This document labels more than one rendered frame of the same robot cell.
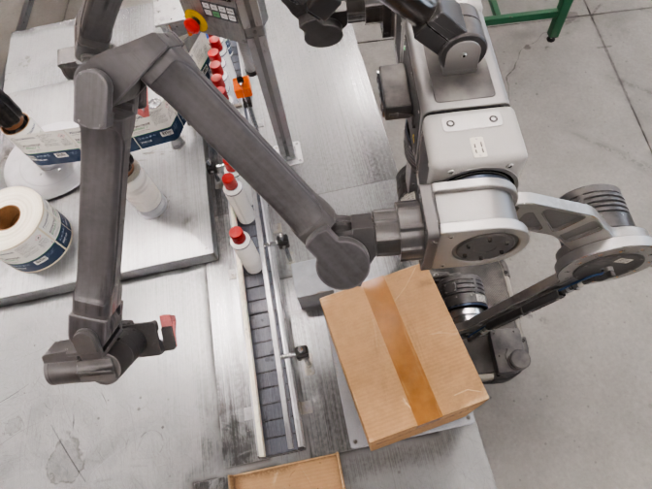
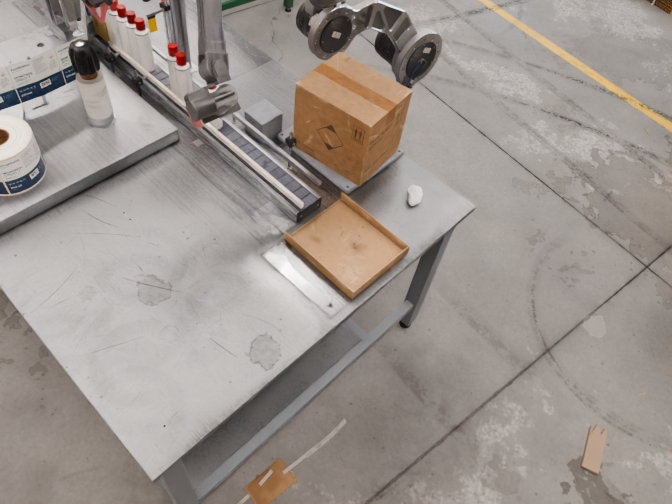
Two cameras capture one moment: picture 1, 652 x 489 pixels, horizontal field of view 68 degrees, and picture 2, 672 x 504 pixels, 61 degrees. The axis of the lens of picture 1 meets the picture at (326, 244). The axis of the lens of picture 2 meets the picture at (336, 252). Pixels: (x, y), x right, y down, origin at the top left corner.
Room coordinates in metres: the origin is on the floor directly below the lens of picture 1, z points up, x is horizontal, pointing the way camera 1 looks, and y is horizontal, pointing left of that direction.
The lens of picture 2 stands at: (-0.72, 1.10, 2.29)
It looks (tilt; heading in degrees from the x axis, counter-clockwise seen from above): 53 degrees down; 307
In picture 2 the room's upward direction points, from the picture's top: 10 degrees clockwise
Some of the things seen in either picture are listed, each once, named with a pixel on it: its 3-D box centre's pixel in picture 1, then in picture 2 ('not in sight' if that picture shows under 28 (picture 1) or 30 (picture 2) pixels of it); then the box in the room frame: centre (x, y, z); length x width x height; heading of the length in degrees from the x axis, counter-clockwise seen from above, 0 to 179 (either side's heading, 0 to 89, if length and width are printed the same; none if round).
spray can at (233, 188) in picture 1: (238, 199); (183, 79); (0.74, 0.21, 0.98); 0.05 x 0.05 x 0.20
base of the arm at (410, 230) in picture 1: (402, 231); not in sight; (0.31, -0.11, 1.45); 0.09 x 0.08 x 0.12; 173
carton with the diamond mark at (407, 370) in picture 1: (396, 360); (349, 119); (0.23, -0.10, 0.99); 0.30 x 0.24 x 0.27; 8
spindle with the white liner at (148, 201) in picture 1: (130, 178); (91, 84); (0.85, 0.48, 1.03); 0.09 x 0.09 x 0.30
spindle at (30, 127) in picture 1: (21, 130); not in sight; (1.10, 0.80, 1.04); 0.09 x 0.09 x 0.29
